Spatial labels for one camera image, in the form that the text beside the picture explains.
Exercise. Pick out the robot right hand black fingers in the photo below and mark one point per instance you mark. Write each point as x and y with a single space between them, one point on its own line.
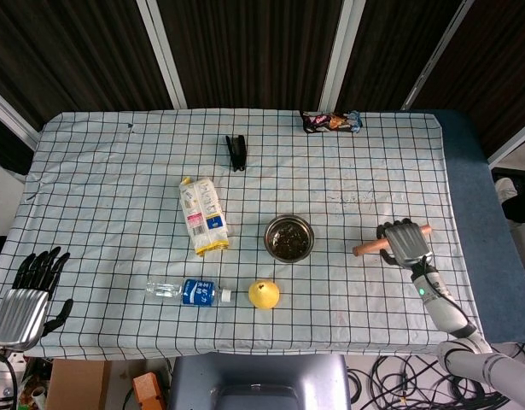
407 243

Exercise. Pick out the robot left hand black fingers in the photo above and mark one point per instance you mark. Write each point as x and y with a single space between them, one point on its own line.
21 316

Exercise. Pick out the wooden stick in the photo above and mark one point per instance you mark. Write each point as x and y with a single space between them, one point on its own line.
369 247

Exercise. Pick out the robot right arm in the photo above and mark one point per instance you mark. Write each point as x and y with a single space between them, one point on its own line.
445 312

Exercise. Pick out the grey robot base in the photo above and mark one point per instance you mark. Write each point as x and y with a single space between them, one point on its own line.
258 376

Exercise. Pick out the metal bowl with dark contents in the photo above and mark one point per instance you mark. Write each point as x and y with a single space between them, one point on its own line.
289 239

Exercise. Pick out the brown cardboard box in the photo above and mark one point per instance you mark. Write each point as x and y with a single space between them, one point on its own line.
76 384

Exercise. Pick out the white shoe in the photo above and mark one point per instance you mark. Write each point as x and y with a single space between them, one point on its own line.
505 190

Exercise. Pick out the dark chocolate snack wrapper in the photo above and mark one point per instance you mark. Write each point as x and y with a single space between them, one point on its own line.
330 121

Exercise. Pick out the orange block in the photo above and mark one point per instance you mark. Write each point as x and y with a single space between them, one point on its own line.
147 388

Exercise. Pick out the yellow pear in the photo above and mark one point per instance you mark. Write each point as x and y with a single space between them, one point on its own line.
264 294

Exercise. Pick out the white checkered tablecloth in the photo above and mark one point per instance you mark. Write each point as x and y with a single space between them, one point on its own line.
117 192

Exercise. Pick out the clear water bottle blue label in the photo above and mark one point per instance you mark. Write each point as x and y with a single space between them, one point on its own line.
198 292

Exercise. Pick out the black clip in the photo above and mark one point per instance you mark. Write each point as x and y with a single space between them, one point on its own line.
237 149

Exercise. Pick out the yellow white snack bag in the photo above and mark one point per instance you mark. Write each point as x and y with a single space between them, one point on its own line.
204 213

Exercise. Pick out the white partition frame post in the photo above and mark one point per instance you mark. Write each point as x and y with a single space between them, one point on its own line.
161 51
341 55
437 55

